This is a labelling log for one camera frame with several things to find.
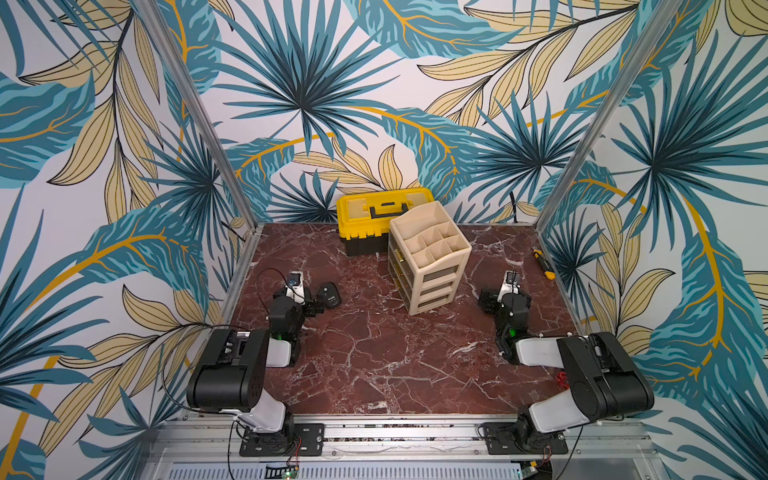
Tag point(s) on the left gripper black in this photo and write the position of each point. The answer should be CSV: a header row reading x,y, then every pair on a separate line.
x,y
318,303

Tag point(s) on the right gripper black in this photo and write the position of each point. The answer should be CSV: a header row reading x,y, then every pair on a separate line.
x,y
495,301

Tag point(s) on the beige drawer organizer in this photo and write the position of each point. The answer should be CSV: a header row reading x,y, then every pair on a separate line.
x,y
427,256

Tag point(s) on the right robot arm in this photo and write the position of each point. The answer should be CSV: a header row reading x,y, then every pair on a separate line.
x,y
602,379

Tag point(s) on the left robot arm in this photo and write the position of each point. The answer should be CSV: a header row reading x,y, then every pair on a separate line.
x,y
230,374

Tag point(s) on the yellow black screwdriver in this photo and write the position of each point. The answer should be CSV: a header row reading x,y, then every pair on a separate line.
x,y
544,264

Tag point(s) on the yellow black toolbox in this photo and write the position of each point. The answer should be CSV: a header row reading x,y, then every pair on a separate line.
x,y
364,219

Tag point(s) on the red small object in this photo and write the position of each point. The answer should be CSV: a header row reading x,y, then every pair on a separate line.
x,y
562,380

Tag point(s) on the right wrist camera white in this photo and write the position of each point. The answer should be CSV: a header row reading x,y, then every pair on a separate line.
x,y
510,284

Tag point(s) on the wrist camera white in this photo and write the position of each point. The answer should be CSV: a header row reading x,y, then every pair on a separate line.
x,y
510,284
294,287

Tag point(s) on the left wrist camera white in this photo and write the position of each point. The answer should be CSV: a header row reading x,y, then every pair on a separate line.
x,y
294,287

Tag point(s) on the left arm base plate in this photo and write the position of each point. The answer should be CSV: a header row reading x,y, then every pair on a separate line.
x,y
303,439

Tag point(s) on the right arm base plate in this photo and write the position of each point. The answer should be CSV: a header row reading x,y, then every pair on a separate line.
x,y
512,438

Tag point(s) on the aluminium front rail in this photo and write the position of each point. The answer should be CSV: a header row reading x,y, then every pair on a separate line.
x,y
401,446

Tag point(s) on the left aluminium corner post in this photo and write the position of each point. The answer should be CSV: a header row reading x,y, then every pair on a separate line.
x,y
160,34

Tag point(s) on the aluminium corner post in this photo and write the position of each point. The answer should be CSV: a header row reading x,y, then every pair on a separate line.
x,y
647,40
160,34

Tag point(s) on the right aluminium corner post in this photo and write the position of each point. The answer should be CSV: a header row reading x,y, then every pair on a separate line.
x,y
647,40

